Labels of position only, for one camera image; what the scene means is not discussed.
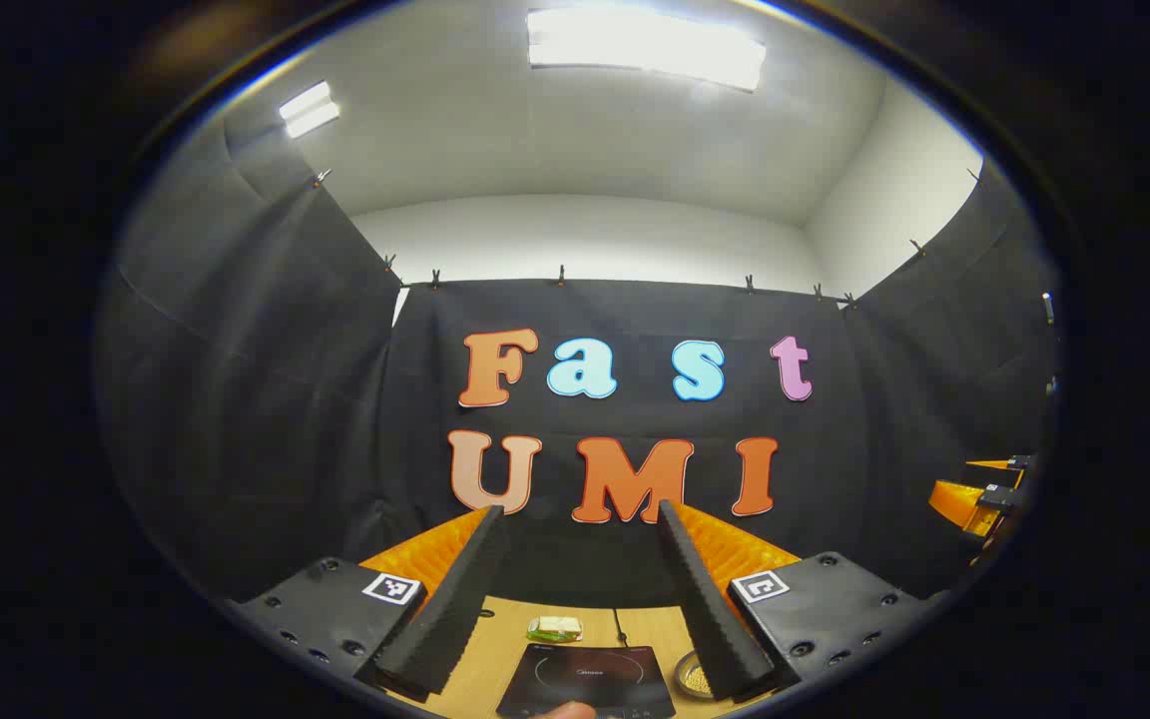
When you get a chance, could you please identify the black induction cooktop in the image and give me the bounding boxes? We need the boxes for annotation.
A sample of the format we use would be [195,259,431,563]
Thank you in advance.
[495,643,677,719]

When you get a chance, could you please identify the small ceiling light panel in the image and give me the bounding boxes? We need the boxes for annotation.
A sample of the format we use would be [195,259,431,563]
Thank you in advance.
[279,81,341,139]

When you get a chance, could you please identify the large ceiling light panel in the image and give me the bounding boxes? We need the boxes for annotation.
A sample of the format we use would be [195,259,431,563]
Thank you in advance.
[527,8,768,93]

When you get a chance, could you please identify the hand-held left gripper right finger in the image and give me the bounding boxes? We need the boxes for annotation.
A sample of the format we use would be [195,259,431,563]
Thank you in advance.
[657,498,947,703]

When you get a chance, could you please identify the black backdrop cloth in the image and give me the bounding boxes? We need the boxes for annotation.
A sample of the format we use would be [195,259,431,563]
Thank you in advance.
[96,110,1065,610]

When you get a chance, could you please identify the row of small metal clips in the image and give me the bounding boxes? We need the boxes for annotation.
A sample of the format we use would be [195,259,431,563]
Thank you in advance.
[310,168,983,309]

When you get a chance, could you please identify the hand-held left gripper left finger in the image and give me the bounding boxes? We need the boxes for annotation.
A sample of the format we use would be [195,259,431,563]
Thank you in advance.
[231,504,514,705]

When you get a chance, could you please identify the steel pot with black handle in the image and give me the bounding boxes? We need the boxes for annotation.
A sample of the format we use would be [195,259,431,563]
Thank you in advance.
[674,649,726,701]

